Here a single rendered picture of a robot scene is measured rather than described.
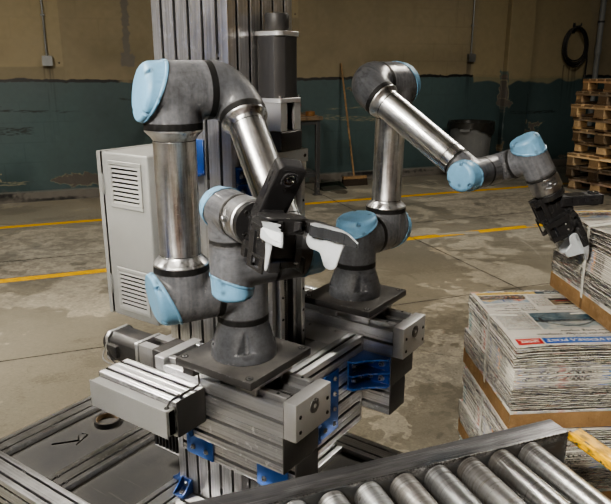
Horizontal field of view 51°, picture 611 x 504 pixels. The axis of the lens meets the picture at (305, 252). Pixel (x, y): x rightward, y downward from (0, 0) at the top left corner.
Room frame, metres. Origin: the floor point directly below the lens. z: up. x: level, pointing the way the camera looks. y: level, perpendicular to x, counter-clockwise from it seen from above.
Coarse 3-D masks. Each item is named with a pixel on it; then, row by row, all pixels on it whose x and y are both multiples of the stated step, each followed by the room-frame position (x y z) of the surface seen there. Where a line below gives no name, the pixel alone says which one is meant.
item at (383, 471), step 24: (504, 432) 1.05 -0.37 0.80; (528, 432) 1.05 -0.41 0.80; (552, 432) 1.05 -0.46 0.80; (408, 456) 0.98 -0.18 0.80; (432, 456) 0.98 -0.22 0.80; (456, 456) 0.98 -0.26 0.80; (480, 456) 0.99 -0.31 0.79; (288, 480) 0.91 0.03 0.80; (312, 480) 0.91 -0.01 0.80; (336, 480) 0.91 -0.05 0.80; (360, 480) 0.91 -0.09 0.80; (384, 480) 0.92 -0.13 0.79
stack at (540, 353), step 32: (480, 320) 1.63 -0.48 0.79; (512, 320) 1.53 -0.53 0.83; (544, 320) 1.53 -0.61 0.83; (576, 320) 1.53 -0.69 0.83; (480, 352) 1.61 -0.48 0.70; (512, 352) 1.39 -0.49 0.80; (544, 352) 1.39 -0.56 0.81; (576, 352) 1.39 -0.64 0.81; (608, 352) 1.39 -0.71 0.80; (512, 384) 1.39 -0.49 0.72; (544, 384) 1.38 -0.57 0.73; (576, 384) 1.39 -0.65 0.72; (608, 384) 1.39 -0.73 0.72; (480, 416) 1.57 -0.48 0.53; (576, 448) 1.39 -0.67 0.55; (608, 480) 1.40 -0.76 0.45
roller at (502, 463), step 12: (492, 456) 0.99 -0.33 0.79; (504, 456) 0.98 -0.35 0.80; (492, 468) 0.98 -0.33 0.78; (504, 468) 0.96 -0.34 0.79; (516, 468) 0.95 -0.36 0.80; (528, 468) 0.95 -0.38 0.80; (504, 480) 0.95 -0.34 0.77; (516, 480) 0.93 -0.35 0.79; (528, 480) 0.91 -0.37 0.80; (540, 480) 0.91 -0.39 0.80; (516, 492) 0.92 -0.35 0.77; (528, 492) 0.90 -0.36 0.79; (540, 492) 0.88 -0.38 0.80; (552, 492) 0.88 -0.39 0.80
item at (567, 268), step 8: (584, 216) 1.70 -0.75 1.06; (592, 216) 1.70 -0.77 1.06; (600, 216) 1.70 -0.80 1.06; (608, 216) 1.70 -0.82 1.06; (584, 224) 1.64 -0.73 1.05; (560, 240) 1.75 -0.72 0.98; (560, 256) 1.73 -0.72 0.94; (576, 256) 1.65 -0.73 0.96; (552, 264) 1.77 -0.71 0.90; (560, 264) 1.73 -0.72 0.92; (568, 264) 1.68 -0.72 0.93; (576, 264) 1.64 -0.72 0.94; (560, 272) 1.72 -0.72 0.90; (568, 272) 1.67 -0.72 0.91; (576, 272) 1.63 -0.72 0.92; (568, 280) 1.68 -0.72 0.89; (576, 280) 1.63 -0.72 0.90; (576, 288) 1.63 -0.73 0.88
